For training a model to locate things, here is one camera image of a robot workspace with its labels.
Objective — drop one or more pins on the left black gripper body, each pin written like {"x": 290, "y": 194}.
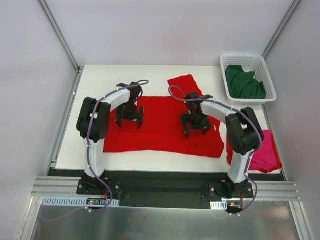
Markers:
{"x": 130, "y": 115}

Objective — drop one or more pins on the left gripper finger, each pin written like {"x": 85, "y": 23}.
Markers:
{"x": 119, "y": 117}
{"x": 140, "y": 117}

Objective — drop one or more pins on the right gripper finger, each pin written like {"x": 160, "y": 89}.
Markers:
{"x": 185, "y": 120}
{"x": 206, "y": 126}

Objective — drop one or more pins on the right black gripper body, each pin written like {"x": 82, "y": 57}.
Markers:
{"x": 197, "y": 122}

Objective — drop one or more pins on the white plastic basket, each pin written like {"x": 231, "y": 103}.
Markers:
{"x": 249, "y": 62}

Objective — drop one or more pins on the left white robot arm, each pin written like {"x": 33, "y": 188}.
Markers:
{"x": 94, "y": 120}

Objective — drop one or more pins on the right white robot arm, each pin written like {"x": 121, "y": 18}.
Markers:
{"x": 244, "y": 135}

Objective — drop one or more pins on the green t shirt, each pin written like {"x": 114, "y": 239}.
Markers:
{"x": 243, "y": 84}

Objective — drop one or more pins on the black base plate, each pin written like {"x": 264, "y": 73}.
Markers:
{"x": 151, "y": 189}

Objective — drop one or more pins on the right white cable duct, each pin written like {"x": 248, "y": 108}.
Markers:
{"x": 219, "y": 205}

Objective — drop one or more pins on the white cable duct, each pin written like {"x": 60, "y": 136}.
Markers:
{"x": 219, "y": 205}
{"x": 65, "y": 201}

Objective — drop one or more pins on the aluminium rail frame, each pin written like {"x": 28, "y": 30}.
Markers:
{"x": 275, "y": 212}

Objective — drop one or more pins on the left white cable duct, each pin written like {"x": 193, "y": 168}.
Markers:
{"x": 65, "y": 201}

